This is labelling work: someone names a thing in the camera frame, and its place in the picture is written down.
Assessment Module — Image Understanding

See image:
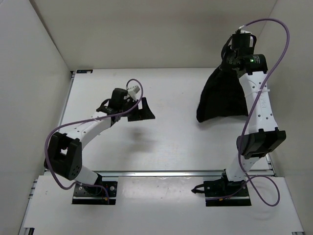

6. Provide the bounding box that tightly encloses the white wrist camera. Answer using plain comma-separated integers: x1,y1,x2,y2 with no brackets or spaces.
126,85,140,100
236,25,251,34

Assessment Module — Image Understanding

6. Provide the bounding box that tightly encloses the aluminium table rail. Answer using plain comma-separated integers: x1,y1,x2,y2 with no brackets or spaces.
97,170,276,177

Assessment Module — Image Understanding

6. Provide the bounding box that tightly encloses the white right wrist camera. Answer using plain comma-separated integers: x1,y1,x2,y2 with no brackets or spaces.
236,25,251,34

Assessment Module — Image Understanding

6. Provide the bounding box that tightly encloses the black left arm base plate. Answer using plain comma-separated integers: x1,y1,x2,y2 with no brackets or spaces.
72,181,118,205

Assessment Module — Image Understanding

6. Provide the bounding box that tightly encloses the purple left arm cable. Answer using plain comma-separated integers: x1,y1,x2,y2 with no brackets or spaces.
45,78,144,190

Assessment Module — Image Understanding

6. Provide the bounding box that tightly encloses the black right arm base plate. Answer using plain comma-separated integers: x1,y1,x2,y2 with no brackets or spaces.
191,177,251,207

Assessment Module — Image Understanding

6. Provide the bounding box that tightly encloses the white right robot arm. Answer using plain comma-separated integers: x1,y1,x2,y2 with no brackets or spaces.
219,30,286,196

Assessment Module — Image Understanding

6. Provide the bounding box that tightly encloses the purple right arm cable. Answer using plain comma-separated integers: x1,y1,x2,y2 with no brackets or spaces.
205,19,291,206

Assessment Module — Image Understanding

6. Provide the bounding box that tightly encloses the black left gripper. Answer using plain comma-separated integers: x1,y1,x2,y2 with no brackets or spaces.
121,96,156,121

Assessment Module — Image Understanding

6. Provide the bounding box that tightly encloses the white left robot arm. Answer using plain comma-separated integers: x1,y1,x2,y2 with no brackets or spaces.
45,86,156,195

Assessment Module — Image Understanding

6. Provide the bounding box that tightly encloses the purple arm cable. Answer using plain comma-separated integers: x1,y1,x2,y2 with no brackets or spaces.
205,19,291,206
45,78,144,190

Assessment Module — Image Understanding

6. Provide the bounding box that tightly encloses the black pleated skirt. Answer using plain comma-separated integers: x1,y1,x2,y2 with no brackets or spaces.
196,67,248,123

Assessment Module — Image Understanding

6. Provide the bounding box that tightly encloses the blue left table label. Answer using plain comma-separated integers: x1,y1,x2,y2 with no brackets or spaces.
76,70,93,74

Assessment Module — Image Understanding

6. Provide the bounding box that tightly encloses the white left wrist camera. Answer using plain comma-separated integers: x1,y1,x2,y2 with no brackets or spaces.
126,85,140,100

